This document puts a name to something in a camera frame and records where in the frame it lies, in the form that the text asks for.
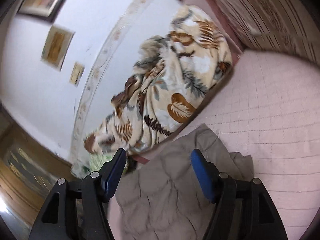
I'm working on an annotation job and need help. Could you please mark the beige wall switch plate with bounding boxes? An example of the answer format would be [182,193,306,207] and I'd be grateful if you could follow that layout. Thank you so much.
[69,62,85,87]

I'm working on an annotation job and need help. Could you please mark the wooden door with glass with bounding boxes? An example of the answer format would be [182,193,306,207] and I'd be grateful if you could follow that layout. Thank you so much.
[1,107,74,239]

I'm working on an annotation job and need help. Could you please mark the floral cloth by wall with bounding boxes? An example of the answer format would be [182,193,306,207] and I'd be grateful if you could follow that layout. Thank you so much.
[71,163,90,179]

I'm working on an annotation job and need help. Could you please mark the leaf-pattern fleece blanket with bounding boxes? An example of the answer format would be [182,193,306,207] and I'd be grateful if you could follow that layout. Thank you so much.
[84,5,232,155]

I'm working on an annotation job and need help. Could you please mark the striped beige back cushion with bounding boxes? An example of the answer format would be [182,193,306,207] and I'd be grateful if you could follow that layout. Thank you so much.
[216,0,319,64]

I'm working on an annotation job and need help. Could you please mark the grey-brown padded jacket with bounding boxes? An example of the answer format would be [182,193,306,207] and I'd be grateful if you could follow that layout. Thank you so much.
[116,124,254,239]

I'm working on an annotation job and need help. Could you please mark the small framed wall picture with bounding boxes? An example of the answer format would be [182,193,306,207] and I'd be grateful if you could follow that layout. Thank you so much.
[41,25,74,71]

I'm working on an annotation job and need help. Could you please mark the green white patterned pillow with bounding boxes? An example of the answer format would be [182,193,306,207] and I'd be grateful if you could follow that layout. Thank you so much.
[82,152,116,174]

